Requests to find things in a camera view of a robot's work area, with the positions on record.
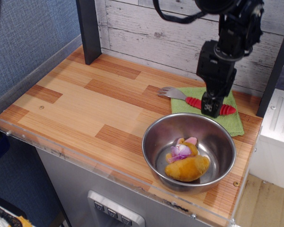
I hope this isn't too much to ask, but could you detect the grey control panel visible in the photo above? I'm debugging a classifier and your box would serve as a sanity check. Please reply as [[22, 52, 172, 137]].
[[87, 190, 145, 227]]

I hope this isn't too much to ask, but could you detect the red handled metal fork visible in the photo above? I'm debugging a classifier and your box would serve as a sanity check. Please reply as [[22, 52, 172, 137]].
[[157, 87, 237, 117]]

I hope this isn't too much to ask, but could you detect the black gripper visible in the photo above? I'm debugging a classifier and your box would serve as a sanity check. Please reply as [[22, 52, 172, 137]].
[[196, 40, 237, 118]]

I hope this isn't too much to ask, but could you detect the black left post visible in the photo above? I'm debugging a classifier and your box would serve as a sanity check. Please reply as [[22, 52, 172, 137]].
[[76, 0, 102, 65]]

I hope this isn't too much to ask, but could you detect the brown plush toy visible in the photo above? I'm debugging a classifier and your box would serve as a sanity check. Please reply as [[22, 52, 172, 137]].
[[164, 137, 210, 182]]

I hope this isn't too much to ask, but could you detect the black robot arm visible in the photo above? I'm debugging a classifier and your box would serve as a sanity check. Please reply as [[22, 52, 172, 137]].
[[196, 0, 264, 118]]

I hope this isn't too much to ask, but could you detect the black right post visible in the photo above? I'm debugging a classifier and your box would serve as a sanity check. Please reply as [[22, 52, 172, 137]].
[[256, 39, 284, 117]]

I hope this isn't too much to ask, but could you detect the black post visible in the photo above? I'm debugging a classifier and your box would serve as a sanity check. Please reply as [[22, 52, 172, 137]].
[[256, 39, 284, 117], [76, 0, 102, 65]]

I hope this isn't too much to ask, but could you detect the white aluminium block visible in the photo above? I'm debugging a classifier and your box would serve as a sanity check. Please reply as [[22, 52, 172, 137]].
[[249, 89, 284, 188]]

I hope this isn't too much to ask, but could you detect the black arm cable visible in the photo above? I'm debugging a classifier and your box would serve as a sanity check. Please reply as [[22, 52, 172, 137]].
[[152, 0, 208, 25]]

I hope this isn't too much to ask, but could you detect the clear acrylic guard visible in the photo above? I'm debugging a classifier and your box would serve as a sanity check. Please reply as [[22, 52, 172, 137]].
[[0, 37, 261, 227]]

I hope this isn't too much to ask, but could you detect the stainless steel bowl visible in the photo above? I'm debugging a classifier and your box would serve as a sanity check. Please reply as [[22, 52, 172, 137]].
[[142, 113, 236, 194]]

